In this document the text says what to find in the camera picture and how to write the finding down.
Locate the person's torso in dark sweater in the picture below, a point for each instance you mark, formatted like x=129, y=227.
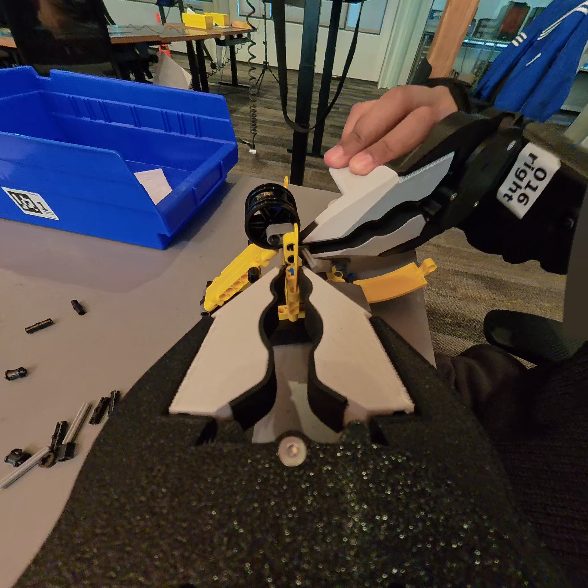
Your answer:
x=528, y=436

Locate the long black toy pin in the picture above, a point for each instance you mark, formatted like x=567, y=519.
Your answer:
x=39, y=325

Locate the person's right hand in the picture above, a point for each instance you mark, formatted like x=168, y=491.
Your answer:
x=395, y=124

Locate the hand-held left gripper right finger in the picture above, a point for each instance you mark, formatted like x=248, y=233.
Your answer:
x=358, y=363

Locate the white paper slip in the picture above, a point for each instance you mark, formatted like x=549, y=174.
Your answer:
x=154, y=183

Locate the yellow box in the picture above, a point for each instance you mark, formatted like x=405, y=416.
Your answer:
x=220, y=19
x=195, y=20

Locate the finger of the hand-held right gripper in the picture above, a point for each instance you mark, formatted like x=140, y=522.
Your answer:
x=363, y=202
x=390, y=239

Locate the black leg standing desk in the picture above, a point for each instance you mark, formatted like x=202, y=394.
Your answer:
x=305, y=92

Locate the pile of toy brick pieces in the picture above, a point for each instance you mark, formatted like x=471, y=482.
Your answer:
x=66, y=450

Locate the short black toy pin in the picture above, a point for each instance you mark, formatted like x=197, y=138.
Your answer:
x=15, y=373
x=78, y=307

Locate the blue jacket with white stripes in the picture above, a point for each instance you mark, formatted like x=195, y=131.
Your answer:
x=542, y=59

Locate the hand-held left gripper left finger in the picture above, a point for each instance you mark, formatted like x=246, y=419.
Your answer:
x=220, y=367

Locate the orange traffic cone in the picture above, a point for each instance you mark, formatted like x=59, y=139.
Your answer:
x=164, y=50

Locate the blue plastic storage bin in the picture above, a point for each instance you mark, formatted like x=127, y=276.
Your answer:
x=92, y=183

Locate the wooden pillar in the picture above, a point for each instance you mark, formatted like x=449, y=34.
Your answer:
x=452, y=36

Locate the white foam board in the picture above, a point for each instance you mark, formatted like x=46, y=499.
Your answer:
x=172, y=73

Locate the yellow toy brick vehicle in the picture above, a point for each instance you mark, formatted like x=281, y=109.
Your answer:
x=271, y=211

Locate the black mesh office chair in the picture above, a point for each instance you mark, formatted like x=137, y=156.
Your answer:
x=69, y=46

